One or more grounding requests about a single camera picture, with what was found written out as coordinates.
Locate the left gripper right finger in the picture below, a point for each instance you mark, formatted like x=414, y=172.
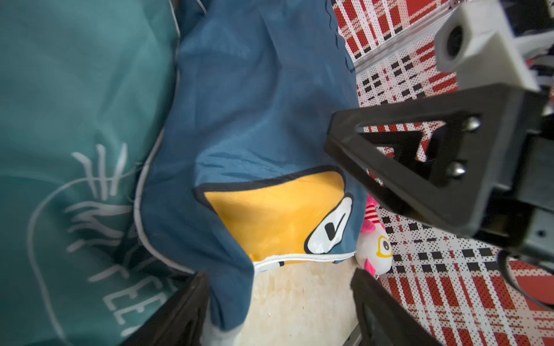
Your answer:
x=382, y=320

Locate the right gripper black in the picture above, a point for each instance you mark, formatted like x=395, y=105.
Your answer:
x=473, y=162

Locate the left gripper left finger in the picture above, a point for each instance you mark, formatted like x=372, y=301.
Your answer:
x=179, y=321

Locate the blue cartoon pillowcase pillow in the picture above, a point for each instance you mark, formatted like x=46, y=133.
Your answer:
x=240, y=180

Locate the green cat pillowcase pillow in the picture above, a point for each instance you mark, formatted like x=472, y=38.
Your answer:
x=85, y=89

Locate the pink white plush toy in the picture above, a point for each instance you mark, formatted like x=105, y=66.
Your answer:
x=374, y=249

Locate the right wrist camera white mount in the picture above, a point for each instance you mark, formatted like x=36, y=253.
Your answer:
x=477, y=43

